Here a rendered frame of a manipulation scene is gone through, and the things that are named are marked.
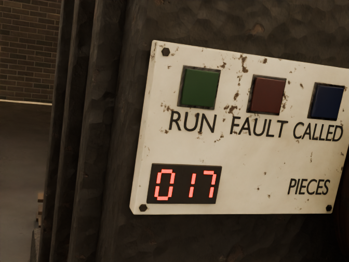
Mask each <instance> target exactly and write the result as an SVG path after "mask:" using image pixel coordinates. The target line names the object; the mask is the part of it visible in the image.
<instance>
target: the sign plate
mask: <svg viewBox="0 0 349 262"><path fill-rule="evenodd" d="M186 69H195V70H204V71H212V72H218V73H219V77H218V83H217V89H216V95H215V99H214V105H213V107H203V106H192V105H186V104H181V97H182V90H183V83H184V77H185V70H186ZM256 77H260V78H269V79H274V80H281V81H285V86H284V91H283V96H282V100H281V104H280V109H279V113H269V112H258V111H250V105H251V99H252V94H253V88H254V83H255V80H256ZM317 85H322V86H330V87H338V88H343V89H344V91H343V95H342V99H341V103H340V107H339V112H338V116H337V119H330V118H324V117H313V116H311V111H312V107H313V102H314V98H315V93H316V88H317ZM348 145H349V69H345V68H338V67H331V66H327V65H320V64H313V63H306V62H299V61H292V60H285V59H278V58H271V57H265V56H257V55H251V54H243V53H237V52H232V51H226V50H218V49H212V48H204V47H198V46H191V45H184V44H177V43H170V42H163V41H156V40H153V41H152V47H151V54H150V62H149V69H148V74H147V82H146V89H145V96H144V104H143V111H142V119H141V126H140V133H139V141H138V148H137V156H136V163H135V171H134V176H133V183H132V191H131V198H130V205H129V207H130V209H131V211H132V212H133V214H135V215H169V214H331V213H332V210H333V206H334V202H335V198H336V195H337V190H338V186H339V182H340V178H341V174H342V170H343V166H344V161H345V157H346V153H347V149H348ZM162 169H171V170H172V173H175V175H174V181H173V184H171V183H170V180H171V173H162ZM204 171H214V172H213V174H215V175H216V179H215V183H214V185H212V184H211V183H212V178H213V174H204ZM158 173H161V178H160V183H157V176H158ZM193 174H196V177H195V183H194V184H191V182H192V176H193ZM156 186H158V187H159V191H158V196H155V189H156ZM169 187H173V188H172V194H171V197H168V193H169ZM191 187H194V189H193V195H192V197H189V194H190V188H191ZM211 188H214V189H213V195H212V197H209V195H210V189H211ZM157 197H168V200H157Z"/></svg>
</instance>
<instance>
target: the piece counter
mask: <svg viewBox="0 0 349 262"><path fill-rule="evenodd" d="M213 172H214V171H204V174H213ZM162 173H171V180H170V183H171V184H173V181H174V177H175V173H172V170H171V169H162ZM195 177H196V174H193V176H192V182H191V184H194V183H195ZM160 178H161V173H158V176H157V183H160ZM215 179H216V175H215V174H213V178H212V183H211V184H212V185H214V183H215ZM172 188H173V187H169V193H168V197H171V194H172ZM193 189H194V187H191V188H190V194H189V197H192V195H193ZM213 189H214V188H211V189H210V195H209V197H212V195H213ZM158 191H159V187H158V186H156V189H155V197H157V200H168V197H167V196H158Z"/></svg>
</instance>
